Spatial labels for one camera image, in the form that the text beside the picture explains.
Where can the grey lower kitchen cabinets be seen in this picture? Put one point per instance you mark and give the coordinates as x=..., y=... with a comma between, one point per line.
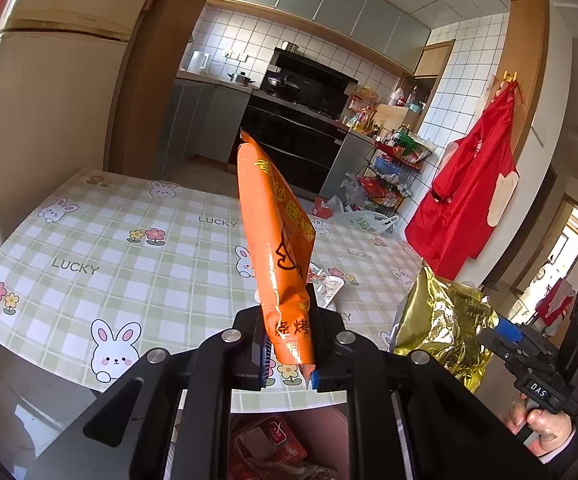
x=204, y=120

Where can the red apron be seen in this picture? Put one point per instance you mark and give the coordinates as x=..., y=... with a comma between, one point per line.
x=464, y=185

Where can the brown trash bin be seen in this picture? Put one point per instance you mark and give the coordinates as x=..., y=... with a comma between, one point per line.
x=334, y=425

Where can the red labelled meat package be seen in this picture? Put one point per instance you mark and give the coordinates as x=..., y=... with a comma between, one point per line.
x=269, y=440

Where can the person's right hand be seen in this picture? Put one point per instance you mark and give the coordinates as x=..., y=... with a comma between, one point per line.
x=551, y=432

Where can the beige refrigerator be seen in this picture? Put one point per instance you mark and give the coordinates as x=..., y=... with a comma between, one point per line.
x=59, y=110

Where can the gold foil bag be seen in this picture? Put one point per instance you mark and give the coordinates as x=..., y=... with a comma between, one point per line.
x=439, y=325

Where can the white plastic shopping bag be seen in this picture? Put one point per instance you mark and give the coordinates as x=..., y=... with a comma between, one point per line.
x=369, y=221

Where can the black stove oven unit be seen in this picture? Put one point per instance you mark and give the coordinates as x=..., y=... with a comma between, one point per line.
x=284, y=145

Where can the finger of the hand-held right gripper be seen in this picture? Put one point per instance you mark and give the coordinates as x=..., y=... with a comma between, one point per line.
x=509, y=335

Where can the cluster of condiment bottles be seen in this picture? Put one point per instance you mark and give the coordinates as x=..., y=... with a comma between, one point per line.
x=364, y=115

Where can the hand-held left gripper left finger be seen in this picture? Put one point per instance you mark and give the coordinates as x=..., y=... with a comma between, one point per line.
x=264, y=360

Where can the white kettle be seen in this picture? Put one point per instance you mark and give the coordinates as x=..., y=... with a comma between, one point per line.
x=199, y=62

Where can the narrow grey cabinet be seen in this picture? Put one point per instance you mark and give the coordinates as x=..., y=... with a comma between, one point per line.
x=349, y=165

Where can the black wok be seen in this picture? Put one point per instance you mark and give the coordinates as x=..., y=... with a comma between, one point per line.
x=284, y=84

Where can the small steel pot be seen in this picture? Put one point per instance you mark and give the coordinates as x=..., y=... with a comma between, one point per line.
x=291, y=46

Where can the red carton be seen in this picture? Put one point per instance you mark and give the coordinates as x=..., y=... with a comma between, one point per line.
x=325, y=208

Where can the checked bunny tablecloth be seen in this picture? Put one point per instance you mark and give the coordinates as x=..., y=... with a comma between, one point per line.
x=119, y=270

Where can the upper kitchen cabinets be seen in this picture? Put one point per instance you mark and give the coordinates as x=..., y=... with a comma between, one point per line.
x=319, y=5

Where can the wooden door frame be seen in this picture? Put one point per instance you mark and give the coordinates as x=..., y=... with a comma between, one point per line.
x=169, y=60

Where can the clear plastic bag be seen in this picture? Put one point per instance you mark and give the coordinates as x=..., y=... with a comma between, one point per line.
x=351, y=190

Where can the orange snack packet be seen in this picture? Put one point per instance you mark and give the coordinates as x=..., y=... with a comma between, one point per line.
x=269, y=220

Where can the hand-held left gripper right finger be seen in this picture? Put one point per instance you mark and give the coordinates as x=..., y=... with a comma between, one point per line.
x=326, y=380

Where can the white wall sockets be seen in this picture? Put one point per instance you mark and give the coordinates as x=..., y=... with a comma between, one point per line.
x=236, y=54

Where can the steel lidded pot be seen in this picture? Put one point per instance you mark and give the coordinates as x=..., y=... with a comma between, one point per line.
x=241, y=79

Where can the black range hood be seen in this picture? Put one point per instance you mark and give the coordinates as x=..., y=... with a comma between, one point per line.
x=314, y=72

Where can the wooden cutting board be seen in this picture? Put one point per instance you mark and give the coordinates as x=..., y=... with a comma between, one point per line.
x=391, y=117

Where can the yellow wall hook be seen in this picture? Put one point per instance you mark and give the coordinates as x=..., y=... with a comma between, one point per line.
x=510, y=76

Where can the small white wrapper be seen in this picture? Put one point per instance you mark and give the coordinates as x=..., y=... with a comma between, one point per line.
x=330, y=287

